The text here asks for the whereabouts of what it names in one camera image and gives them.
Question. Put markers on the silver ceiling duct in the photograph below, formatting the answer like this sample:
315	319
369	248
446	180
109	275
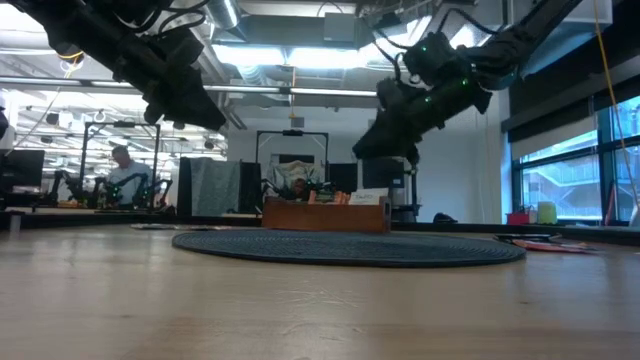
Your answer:
222	12

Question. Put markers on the white cylinder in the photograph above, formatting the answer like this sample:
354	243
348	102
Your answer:
15	224

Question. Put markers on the wooden tea organizer box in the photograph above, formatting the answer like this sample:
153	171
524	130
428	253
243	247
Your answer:
325	217

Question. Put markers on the beige cloth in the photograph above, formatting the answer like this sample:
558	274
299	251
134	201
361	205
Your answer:
295	172

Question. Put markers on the white orange Tazo packet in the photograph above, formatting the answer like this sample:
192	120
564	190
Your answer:
367	197

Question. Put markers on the dark purple tea packet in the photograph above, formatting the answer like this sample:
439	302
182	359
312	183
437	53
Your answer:
525	237

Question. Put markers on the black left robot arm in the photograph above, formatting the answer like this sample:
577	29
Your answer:
75	30

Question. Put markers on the red container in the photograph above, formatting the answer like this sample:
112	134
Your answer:
517	218

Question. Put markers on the grey cloth cover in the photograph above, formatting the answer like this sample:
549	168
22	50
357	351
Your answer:
215	185

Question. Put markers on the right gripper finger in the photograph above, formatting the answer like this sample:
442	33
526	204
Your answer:
400	147
395	125

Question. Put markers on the round dark woven placemat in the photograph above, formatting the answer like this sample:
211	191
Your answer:
350	250

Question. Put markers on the grey ceiling box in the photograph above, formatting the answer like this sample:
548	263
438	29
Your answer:
340	25

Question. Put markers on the black background robot arm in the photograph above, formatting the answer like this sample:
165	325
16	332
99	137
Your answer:
65	185
160	190

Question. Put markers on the black equipment stand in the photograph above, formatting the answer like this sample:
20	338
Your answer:
387	175

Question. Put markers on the black monitor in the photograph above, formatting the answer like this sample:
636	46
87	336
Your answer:
22	172

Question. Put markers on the yellow-green container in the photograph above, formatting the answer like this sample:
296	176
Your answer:
547	212

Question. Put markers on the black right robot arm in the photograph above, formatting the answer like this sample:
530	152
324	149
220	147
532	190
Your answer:
530	30

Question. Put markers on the linear ceiling light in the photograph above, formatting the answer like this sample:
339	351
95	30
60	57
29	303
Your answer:
325	92

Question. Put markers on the black gantry frame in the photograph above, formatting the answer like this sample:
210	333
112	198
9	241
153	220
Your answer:
292	132
120	124

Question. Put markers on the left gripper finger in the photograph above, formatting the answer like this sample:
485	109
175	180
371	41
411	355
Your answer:
185	112
200	92

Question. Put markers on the black dome object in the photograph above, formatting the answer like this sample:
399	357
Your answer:
444	218

